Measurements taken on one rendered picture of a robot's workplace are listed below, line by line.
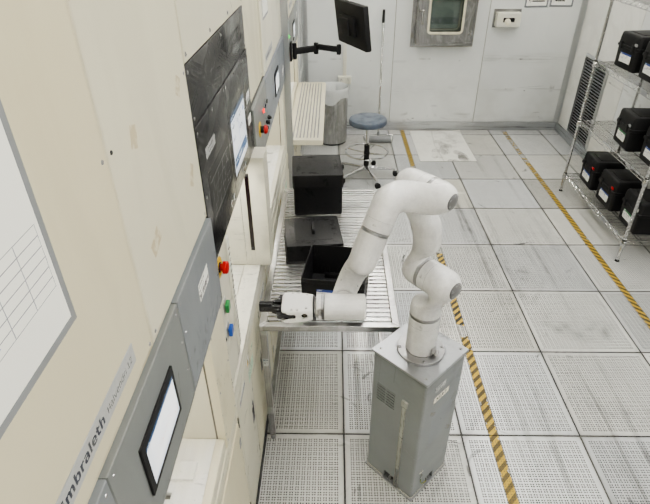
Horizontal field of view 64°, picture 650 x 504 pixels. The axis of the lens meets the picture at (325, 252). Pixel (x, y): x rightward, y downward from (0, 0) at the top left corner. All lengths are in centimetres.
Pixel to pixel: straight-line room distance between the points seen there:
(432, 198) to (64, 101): 110
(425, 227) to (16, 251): 132
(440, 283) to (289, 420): 135
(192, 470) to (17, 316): 114
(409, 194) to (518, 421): 176
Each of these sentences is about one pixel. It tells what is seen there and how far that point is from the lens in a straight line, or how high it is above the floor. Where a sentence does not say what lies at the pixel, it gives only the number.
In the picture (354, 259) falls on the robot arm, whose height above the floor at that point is 137.
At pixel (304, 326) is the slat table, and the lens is 224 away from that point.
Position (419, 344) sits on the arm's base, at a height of 84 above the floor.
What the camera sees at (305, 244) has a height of 86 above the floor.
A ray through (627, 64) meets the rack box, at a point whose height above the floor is 123.
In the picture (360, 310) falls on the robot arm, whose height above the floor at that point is 122.
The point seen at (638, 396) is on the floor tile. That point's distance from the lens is 343.
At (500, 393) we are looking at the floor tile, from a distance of 314.
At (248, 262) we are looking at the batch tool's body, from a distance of 243.
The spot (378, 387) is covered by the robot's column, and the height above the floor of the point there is 57.
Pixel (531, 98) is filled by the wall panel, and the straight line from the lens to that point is 676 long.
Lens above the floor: 225
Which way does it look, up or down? 34 degrees down
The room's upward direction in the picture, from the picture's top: straight up
